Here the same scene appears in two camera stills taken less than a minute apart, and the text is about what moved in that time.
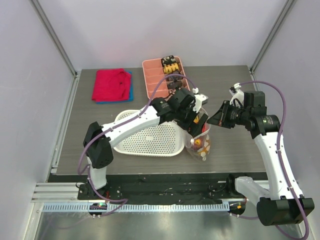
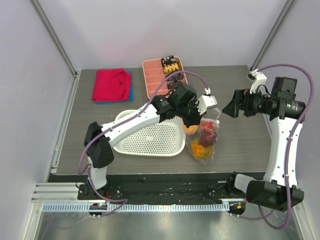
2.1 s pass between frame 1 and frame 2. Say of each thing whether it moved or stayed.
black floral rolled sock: stayed
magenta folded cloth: stayed
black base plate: stayed
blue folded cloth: stayed
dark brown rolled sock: stayed
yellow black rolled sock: stayed
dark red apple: moved
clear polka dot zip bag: moved
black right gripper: moved
